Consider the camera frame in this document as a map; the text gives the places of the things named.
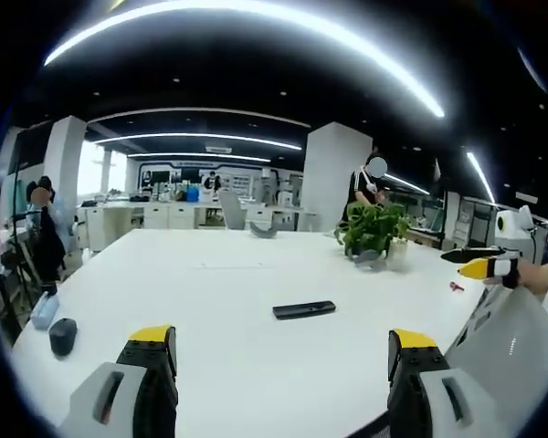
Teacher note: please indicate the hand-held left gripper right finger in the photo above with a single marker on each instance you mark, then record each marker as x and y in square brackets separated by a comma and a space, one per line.
[431, 392]

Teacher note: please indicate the grey office chair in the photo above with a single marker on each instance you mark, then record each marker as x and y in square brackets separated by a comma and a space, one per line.
[232, 212]

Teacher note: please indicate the person's right hand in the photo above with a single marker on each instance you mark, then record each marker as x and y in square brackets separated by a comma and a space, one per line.
[534, 278]

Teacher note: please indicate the blue container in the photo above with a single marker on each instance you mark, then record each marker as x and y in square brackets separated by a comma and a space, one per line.
[192, 195]

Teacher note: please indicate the black tripod stand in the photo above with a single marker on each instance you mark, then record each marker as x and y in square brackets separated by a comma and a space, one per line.
[20, 255]

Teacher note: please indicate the white desk cabinets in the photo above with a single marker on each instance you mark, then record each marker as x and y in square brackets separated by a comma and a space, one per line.
[155, 214]

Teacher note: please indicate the clear plastic bottle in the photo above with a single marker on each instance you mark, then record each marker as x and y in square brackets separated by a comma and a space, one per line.
[45, 311]

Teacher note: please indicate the black remote control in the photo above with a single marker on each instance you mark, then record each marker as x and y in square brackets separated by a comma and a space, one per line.
[303, 310]

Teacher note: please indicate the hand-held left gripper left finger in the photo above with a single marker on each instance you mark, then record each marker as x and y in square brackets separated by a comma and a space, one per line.
[119, 397]

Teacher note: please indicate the small red object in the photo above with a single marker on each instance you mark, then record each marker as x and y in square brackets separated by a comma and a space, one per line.
[456, 286]

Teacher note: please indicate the green potted plant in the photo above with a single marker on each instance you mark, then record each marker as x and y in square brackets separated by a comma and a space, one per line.
[372, 228]

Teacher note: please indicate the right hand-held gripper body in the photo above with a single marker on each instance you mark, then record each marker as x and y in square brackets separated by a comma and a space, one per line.
[511, 228]

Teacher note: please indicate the long ceiling light strip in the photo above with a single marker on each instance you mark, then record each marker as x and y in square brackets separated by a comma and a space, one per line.
[256, 11]

